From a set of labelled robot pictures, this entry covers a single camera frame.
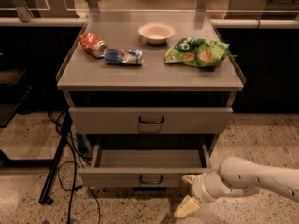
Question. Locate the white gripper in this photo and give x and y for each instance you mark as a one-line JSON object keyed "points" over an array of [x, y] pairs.
{"points": [[198, 187]]}

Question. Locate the grey drawer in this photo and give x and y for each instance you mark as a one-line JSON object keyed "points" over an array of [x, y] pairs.
{"points": [[144, 168], [120, 120]]}

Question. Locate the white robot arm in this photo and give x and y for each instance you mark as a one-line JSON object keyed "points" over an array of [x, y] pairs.
{"points": [[237, 177]]}

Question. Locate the grey drawer cabinet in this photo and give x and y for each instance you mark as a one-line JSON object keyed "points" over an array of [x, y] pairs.
{"points": [[90, 82]]}

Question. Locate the grey top drawer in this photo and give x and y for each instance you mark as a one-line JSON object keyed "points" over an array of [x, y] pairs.
{"points": [[120, 120]]}

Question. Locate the black stand leg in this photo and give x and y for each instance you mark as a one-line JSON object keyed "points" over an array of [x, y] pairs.
{"points": [[45, 193]]}

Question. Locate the green chip bag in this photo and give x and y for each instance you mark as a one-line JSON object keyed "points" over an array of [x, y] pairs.
{"points": [[197, 52]]}

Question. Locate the crushed blue soda can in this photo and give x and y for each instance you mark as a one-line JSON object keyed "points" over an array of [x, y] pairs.
{"points": [[124, 56]]}

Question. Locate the white paper bowl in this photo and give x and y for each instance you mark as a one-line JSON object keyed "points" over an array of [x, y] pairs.
{"points": [[156, 33]]}

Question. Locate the crushed red soda can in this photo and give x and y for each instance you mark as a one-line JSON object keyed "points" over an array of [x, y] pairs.
{"points": [[93, 44]]}

